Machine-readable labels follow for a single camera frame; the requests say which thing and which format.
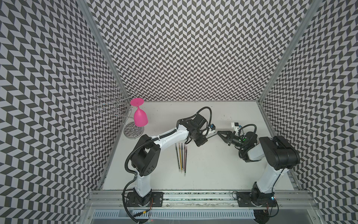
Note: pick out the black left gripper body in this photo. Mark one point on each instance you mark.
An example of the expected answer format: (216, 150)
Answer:
(198, 138)

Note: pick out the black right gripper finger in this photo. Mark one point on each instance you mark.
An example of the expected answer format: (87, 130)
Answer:
(224, 132)
(225, 137)

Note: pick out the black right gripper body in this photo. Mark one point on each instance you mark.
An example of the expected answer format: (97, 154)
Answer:
(236, 140)

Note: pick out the black pencil purple cap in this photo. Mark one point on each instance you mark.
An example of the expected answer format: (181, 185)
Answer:
(182, 157)

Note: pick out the dark blue pencil purple cap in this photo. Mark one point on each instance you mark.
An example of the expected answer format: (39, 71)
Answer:
(185, 163)

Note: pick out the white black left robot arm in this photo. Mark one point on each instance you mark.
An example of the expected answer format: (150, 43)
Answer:
(143, 159)

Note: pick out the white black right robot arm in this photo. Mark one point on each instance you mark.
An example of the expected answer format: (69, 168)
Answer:
(280, 155)

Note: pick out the pink plastic wine glass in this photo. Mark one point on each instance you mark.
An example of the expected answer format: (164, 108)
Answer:
(140, 117)

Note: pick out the wire glass rack stand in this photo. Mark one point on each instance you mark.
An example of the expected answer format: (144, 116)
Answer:
(118, 106)

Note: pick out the aluminium corner post right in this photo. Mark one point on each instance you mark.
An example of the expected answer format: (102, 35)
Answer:
(313, 8)

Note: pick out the aluminium corner post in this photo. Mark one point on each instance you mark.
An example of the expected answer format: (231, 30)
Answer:
(313, 8)
(83, 6)

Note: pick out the aluminium corner post left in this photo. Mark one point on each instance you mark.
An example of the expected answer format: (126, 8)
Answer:
(83, 6)

